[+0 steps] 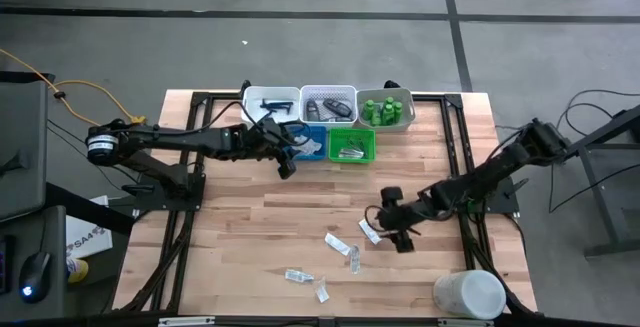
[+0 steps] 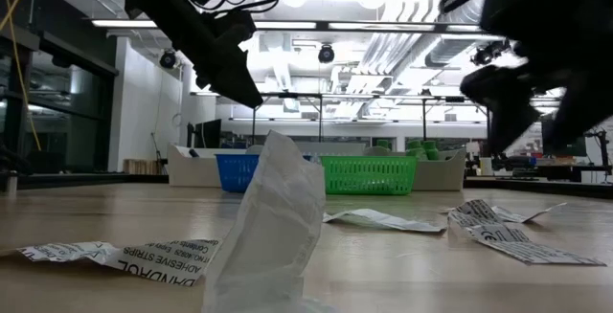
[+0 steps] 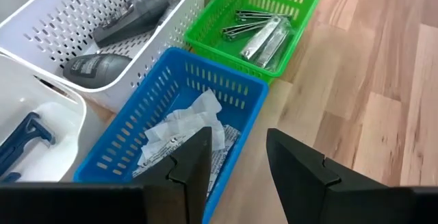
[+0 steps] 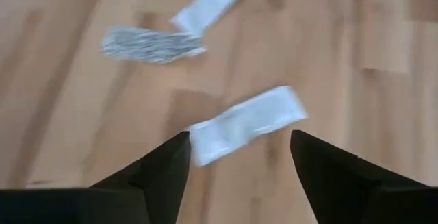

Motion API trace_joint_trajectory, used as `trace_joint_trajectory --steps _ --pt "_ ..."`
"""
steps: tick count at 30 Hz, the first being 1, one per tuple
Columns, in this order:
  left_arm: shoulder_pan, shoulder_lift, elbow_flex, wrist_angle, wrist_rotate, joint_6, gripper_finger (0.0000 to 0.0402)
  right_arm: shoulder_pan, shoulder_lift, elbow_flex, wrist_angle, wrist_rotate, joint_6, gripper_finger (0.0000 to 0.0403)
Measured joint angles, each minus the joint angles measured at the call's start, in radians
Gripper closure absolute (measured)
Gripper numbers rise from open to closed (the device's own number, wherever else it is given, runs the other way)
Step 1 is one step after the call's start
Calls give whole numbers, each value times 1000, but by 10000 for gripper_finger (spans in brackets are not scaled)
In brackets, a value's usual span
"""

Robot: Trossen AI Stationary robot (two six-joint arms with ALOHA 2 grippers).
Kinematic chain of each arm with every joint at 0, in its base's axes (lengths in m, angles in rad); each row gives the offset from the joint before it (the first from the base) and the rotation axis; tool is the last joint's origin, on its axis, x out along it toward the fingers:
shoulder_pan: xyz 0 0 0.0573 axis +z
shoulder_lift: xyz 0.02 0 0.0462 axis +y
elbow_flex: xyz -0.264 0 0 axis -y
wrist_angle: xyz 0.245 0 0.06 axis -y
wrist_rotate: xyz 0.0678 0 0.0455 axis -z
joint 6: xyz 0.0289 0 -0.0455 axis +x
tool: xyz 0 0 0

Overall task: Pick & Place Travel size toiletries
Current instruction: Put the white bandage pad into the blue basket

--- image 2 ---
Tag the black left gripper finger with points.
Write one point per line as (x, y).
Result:
(234, 85)

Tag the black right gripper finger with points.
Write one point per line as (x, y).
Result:
(584, 112)
(507, 102)

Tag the black computer monitor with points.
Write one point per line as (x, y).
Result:
(579, 149)
(210, 133)

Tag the black ceiling spotlight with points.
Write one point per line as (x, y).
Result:
(483, 56)
(167, 59)
(326, 53)

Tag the dark background desk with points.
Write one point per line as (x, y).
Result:
(574, 172)

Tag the long ceiling light strip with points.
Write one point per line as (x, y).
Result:
(287, 25)
(373, 26)
(120, 24)

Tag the blue plastic basket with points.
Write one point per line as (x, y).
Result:
(237, 172)

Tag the printed bandage wrapper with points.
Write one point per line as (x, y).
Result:
(498, 241)
(517, 214)

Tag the wooden crate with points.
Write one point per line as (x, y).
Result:
(143, 167)

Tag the white bandage wrapper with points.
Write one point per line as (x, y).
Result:
(383, 219)
(268, 227)

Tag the green plastic basket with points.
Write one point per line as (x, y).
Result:
(369, 174)

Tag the printed adhesive strips wrapper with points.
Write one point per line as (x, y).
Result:
(163, 262)

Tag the small white bottle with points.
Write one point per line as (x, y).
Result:
(11, 184)

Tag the black background rig frame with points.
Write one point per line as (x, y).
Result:
(292, 95)
(455, 98)

